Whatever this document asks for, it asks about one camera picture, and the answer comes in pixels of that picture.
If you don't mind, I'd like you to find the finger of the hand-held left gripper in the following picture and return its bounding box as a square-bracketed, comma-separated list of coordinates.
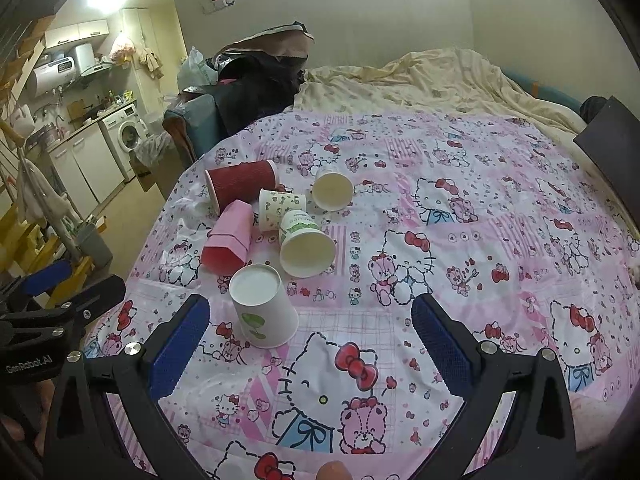
[0, 275, 127, 346]
[0, 259, 73, 311]

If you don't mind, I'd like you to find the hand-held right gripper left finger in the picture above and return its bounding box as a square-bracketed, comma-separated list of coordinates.
[42, 294, 211, 480]

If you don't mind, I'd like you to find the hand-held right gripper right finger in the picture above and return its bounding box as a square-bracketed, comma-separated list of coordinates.
[411, 294, 583, 480]

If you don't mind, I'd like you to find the person's left forearm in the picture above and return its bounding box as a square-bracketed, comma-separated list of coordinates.
[10, 379, 57, 443]

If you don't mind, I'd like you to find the white cup with green print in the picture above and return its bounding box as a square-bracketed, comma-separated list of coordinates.
[228, 263, 299, 350]

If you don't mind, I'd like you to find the pink paper cup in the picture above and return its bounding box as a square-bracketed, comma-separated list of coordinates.
[201, 199, 254, 268]

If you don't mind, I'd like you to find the white cup with green label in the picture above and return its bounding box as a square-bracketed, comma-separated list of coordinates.
[278, 208, 337, 279]

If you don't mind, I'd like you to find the small white patterned cup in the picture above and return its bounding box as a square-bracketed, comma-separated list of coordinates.
[257, 188, 308, 232]

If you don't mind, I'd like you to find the red ribbed paper cup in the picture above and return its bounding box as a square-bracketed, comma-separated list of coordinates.
[204, 159, 280, 216]

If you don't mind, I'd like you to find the plain white paper cup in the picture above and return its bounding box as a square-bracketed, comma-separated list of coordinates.
[311, 166, 356, 212]

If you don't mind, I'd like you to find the grey bin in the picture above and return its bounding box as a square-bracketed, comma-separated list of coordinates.
[75, 220, 113, 268]

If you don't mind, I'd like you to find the grey hanging cloth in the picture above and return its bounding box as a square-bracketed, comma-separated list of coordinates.
[17, 157, 81, 241]

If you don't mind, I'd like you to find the white kitchen base cabinet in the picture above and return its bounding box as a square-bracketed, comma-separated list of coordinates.
[47, 122, 126, 206]

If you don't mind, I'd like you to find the cardboard box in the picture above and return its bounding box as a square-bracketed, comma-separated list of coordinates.
[129, 132, 183, 193]

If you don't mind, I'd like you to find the metal pot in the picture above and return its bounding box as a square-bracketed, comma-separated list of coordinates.
[25, 122, 61, 151]

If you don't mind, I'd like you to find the white washing machine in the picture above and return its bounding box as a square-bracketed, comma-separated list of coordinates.
[99, 102, 151, 181]

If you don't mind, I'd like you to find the pink cartoon printed blanket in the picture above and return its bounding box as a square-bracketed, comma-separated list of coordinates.
[82, 110, 640, 480]

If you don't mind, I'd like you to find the blue chair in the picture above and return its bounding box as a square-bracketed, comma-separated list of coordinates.
[162, 92, 226, 161]

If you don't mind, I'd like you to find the white water heater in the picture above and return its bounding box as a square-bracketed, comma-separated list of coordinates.
[32, 52, 83, 98]

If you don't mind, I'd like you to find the range hood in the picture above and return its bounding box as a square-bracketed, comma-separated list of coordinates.
[74, 42, 113, 78]

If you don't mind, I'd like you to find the beige hanging cloth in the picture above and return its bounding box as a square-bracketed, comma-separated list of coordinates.
[137, 47, 165, 80]

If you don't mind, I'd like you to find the white plastic bag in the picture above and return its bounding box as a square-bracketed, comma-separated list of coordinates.
[177, 46, 221, 92]

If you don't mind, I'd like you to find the pink hanging bag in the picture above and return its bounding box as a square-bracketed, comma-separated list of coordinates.
[109, 32, 138, 63]

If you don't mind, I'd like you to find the dark brown board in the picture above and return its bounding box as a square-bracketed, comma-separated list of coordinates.
[572, 95, 640, 201]

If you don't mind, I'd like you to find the tall white cabinet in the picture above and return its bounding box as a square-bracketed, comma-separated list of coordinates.
[120, 7, 163, 106]

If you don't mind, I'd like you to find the cream duvet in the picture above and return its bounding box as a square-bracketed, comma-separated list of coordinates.
[292, 47, 588, 136]

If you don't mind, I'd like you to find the beige dark-edged cloth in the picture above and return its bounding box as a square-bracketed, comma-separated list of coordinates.
[215, 20, 316, 61]

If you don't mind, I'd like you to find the yellow wooden frame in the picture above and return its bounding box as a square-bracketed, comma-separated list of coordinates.
[0, 205, 96, 311]

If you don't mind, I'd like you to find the white wall cabinet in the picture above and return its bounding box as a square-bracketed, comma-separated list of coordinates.
[44, 19, 110, 50]

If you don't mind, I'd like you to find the teal bed frame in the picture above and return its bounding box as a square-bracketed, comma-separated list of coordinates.
[502, 67, 583, 111]

